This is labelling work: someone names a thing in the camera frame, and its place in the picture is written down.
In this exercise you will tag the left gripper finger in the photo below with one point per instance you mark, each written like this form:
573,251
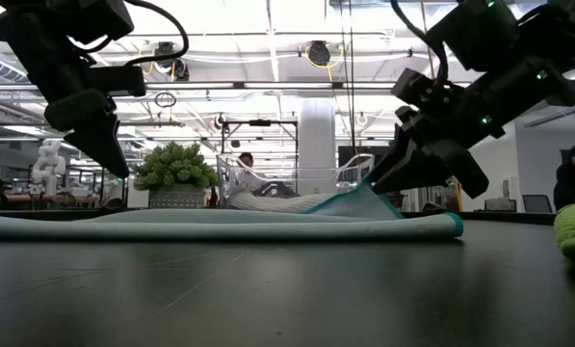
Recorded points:
104,149

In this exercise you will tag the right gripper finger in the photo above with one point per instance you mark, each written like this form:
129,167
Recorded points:
407,168

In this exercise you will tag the white waffle-weave towel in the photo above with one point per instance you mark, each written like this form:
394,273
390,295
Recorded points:
277,203

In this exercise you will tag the light blue microfiber towel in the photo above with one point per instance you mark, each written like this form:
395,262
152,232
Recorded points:
219,224

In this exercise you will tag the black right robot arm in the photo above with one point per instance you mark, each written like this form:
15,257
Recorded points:
532,87

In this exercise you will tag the clear plastic bin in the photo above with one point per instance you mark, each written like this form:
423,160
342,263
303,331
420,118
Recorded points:
359,166

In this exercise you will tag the white robot figure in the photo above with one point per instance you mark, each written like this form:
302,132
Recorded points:
50,164

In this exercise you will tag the potted green succulent plant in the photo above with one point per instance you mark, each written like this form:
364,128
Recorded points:
174,166

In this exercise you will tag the white round column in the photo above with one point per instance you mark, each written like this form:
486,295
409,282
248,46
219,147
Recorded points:
316,135

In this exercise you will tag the dark office chair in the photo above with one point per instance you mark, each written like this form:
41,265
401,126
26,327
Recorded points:
537,203

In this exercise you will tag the small black ceiling reel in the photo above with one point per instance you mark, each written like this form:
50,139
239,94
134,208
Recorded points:
219,121

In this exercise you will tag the person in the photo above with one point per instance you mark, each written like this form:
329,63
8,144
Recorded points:
571,183
245,160

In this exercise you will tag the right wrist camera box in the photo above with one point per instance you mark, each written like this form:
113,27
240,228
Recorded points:
417,87

